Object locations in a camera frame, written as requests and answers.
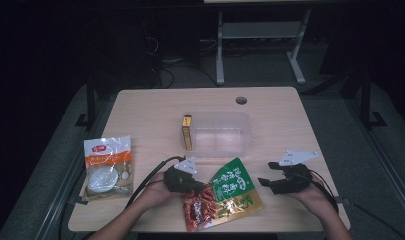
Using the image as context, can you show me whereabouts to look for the green and gold food packet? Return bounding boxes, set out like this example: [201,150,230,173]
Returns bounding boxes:
[208,157,265,224]

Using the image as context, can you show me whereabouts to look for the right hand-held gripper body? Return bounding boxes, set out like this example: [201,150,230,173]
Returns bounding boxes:
[271,149,319,195]

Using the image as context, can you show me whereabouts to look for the white metal stand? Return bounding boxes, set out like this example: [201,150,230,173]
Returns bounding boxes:
[215,9,313,86]

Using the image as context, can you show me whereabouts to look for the white and orange food packet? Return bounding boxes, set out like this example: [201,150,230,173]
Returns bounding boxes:
[81,134,134,201]

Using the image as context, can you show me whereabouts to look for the black metal stand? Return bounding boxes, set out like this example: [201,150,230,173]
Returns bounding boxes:
[74,73,98,129]
[358,66,388,131]

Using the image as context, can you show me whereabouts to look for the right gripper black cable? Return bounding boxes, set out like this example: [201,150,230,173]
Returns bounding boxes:
[308,169,405,240]

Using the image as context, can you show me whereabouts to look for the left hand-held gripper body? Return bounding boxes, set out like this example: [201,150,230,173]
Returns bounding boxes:
[163,156,198,194]

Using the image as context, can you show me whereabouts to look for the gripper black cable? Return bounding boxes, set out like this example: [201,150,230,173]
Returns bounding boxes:
[124,155,187,209]
[308,169,405,240]

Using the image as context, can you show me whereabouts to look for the black floor cables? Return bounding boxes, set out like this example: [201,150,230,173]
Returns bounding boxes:
[146,33,221,89]

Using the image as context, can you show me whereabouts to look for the person's left hand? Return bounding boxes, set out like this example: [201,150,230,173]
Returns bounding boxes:
[136,171,183,212]

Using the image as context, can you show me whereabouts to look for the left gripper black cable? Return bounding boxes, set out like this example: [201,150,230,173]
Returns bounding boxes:
[124,155,187,209]

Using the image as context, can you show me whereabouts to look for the clear plastic container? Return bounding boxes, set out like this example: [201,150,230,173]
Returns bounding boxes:
[180,110,253,159]

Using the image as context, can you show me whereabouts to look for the yellow and brown box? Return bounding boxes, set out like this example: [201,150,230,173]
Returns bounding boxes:
[181,114,194,152]

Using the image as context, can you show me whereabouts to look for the person's right hand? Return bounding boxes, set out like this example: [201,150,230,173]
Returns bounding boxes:
[285,174,337,217]

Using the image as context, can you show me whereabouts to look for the red snack packet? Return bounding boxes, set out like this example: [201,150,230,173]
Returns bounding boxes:
[182,183,221,233]

